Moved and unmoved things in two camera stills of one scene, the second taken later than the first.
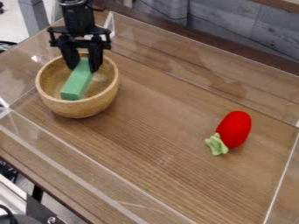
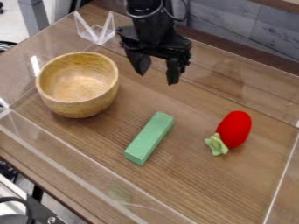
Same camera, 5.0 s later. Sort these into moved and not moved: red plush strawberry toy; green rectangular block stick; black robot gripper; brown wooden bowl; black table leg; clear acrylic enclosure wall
Moved: black robot gripper; green rectangular block stick
Not moved: clear acrylic enclosure wall; black table leg; brown wooden bowl; red plush strawberry toy
